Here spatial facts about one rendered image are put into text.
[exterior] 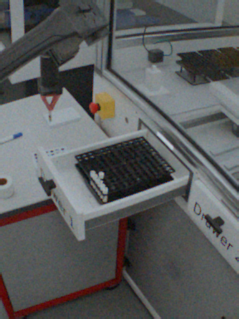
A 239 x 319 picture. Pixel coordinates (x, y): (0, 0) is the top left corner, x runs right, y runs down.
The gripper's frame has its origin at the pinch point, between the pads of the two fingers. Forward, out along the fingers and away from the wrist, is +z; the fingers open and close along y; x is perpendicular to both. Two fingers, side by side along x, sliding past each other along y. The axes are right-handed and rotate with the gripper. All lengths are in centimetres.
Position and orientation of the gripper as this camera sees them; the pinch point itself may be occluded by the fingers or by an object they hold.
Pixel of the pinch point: (50, 107)
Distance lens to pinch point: 129.9
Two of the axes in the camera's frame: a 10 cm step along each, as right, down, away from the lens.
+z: -0.3, 7.5, 6.6
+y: -3.1, -6.3, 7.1
